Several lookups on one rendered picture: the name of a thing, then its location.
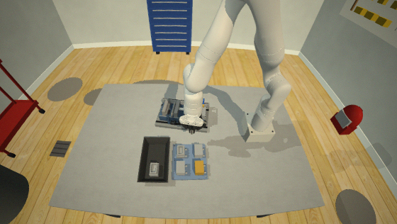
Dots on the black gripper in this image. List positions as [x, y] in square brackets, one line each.
[193, 128]

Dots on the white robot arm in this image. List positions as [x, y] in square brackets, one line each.
[269, 46]

